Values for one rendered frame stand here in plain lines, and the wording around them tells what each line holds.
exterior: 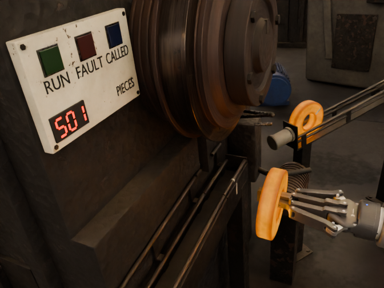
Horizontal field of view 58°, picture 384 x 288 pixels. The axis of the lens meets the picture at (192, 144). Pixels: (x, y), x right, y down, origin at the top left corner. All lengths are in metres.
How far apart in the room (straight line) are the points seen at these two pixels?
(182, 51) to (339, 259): 1.40
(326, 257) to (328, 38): 2.30
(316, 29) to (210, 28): 2.99
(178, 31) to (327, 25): 2.98
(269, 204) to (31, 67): 0.49
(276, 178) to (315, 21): 3.01
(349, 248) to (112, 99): 1.47
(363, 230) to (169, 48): 0.50
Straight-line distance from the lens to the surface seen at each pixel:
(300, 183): 1.38
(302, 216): 0.74
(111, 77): 0.69
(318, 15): 3.63
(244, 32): 0.72
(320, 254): 1.84
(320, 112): 1.43
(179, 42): 0.67
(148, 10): 0.75
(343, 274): 1.78
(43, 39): 0.57
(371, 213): 0.74
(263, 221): 0.72
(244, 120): 1.19
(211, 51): 0.70
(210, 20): 0.71
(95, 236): 0.70
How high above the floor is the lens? 1.33
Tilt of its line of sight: 30 degrees down
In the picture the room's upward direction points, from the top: 6 degrees counter-clockwise
